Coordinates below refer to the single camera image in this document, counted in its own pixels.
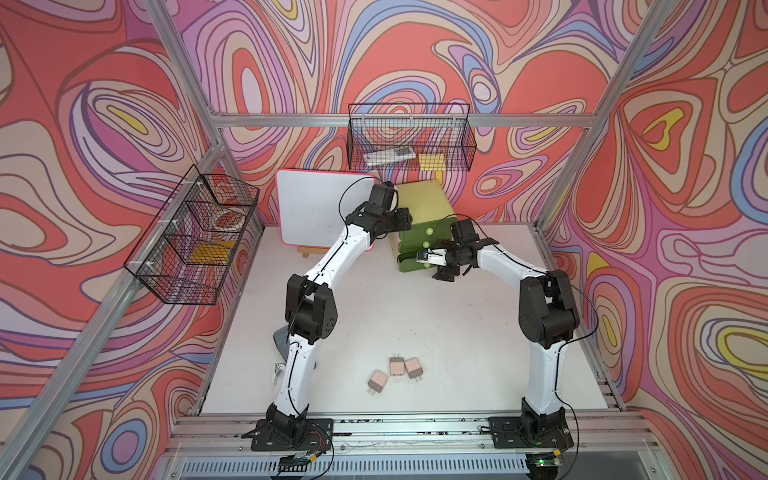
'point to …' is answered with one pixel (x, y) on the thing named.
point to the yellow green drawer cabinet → (426, 201)
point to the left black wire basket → (186, 255)
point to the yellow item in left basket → (212, 251)
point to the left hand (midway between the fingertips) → (408, 218)
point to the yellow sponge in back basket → (432, 162)
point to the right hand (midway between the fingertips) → (440, 263)
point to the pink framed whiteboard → (313, 205)
